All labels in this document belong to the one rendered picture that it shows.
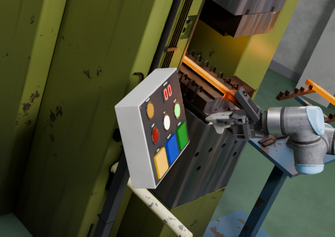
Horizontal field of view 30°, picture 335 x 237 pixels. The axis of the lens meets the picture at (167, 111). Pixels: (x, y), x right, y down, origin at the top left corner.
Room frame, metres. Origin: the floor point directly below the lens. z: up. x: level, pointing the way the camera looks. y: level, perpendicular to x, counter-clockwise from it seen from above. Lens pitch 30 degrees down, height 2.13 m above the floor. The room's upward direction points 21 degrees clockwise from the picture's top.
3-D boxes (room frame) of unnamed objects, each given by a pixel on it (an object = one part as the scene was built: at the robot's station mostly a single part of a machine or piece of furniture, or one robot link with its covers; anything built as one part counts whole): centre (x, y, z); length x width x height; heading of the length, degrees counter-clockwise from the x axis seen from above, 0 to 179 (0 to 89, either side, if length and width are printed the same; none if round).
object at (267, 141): (2.79, -0.62, 0.68); 0.60 x 0.04 x 0.01; 148
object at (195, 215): (2.43, -0.05, 0.23); 0.56 x 0.38 x 0.47; 54
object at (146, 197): (1.92, -0.06, 0.62); 0.44 x 0.05 x 0.05; 54
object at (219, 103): (2.38, -0.02, 0.96); 0.42 x 0.20 x 0.09; 54
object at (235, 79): (2.43, -0.25, 0.95); 0.12 x 0.09 x 0.07; 54
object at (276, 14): (2.59, -0.27, 1.27); 0.09 x 0.02 x 0.17; 144
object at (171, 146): (1.73, -0.05, 1.01); 0.07 x 0.05 x 0.07; 169
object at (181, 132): (1.83, -0.07, 1.01); 0.07 x 0.05 x 0.07; 169
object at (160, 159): (1.63, -0.04, 1.01); 0.07 x 0.05 x 0.07; 169
